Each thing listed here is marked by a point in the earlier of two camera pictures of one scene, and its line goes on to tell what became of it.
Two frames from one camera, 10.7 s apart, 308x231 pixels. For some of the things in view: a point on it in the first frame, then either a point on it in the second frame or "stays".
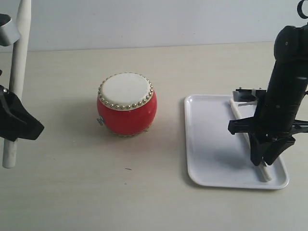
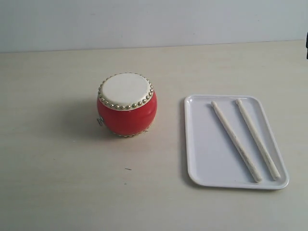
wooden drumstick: x=17 y=74 → x=236 y=143
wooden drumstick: x=261 y=168 → x=259 y=140
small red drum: x=126 y=104 stays
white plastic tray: x=216 y=158 stays
